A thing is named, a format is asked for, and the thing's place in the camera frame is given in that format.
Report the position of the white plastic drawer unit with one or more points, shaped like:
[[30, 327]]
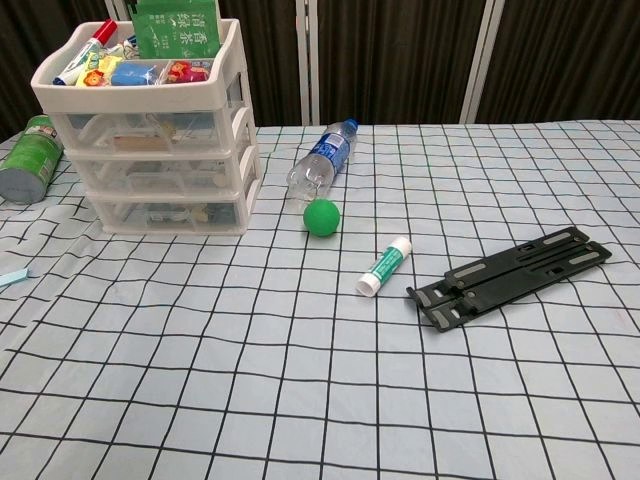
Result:
[[130, 97]]

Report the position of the light blue paper strip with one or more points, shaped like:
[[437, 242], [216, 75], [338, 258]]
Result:
[[15, 278]]

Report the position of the black folding laptop stand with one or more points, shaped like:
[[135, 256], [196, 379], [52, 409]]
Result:
[[505, 280]]

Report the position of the clear drawer with die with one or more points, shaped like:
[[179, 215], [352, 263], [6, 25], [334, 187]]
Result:
[[150, 172]]

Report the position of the yellow lion packet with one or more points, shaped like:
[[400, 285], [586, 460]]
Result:
[[97, 75]]

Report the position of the green chip can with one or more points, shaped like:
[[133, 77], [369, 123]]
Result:
[[30, 155]]

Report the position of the green ball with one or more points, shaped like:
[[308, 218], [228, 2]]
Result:
[[322, 217]]

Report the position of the clear drawer with wooden block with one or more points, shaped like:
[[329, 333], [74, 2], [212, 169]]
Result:
[[150, 127]]

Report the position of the clear bottle blue label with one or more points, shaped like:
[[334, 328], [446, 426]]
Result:
[[327, 150]]

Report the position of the green white glue stick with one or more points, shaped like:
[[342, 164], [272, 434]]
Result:
[[384, 266]]

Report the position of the clear drawer with small parts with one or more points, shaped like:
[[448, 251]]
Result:
[[150, 216]]

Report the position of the green tea packet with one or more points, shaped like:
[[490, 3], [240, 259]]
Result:
[[175, 35], [165, 5]]

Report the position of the red snack packet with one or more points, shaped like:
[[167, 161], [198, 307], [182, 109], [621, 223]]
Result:
[[187, 71]]

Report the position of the red capped whiteboard marker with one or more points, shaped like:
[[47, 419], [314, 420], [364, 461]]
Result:
[[85, 52]]

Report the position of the black folding screen white frame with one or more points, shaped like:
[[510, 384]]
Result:
[[400, 60]]

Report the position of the wooden block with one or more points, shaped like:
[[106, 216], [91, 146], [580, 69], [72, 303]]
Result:
[[140, 143]]

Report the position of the blue packet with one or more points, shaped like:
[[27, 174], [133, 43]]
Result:
[[130, 74]]

